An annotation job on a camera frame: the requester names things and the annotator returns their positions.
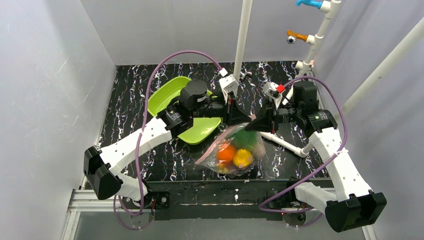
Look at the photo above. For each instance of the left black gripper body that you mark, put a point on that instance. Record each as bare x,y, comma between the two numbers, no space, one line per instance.
228,110

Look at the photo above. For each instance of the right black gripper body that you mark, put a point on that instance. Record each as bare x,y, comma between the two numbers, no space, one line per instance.
269,117

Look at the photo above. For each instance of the clear zip top bag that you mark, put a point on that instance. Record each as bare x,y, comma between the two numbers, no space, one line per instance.
208,159

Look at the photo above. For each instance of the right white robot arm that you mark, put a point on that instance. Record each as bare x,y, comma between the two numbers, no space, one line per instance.
353,204

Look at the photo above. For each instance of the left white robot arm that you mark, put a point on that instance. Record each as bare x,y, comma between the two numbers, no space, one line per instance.
103,167

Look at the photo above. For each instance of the orange fake fruit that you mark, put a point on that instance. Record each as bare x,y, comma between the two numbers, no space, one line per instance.
226,153

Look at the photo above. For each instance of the yellow fake pepper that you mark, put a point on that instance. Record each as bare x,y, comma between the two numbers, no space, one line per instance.
242,158

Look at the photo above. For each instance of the small metal fitting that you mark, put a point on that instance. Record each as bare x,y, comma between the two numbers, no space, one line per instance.
245,75

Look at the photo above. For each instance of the lime green plastic tray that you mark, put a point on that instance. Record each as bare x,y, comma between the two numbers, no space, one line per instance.
159,100

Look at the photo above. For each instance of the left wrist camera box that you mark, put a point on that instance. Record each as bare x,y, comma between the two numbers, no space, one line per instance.
228,83

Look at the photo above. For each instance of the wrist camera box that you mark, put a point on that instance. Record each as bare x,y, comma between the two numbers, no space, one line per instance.
273,90
228,83

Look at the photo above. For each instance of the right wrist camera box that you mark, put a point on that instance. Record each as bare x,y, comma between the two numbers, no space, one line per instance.
273,90

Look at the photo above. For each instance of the orange faucet handle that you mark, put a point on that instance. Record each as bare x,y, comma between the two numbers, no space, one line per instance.
292,37

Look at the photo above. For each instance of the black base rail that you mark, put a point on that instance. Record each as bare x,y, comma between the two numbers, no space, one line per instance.
212,199

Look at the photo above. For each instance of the white PVC pipe frame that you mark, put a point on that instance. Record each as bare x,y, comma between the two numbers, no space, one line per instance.
331,9

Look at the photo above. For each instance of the blue faucet handle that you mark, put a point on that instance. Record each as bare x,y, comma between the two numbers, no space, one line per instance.
312,3

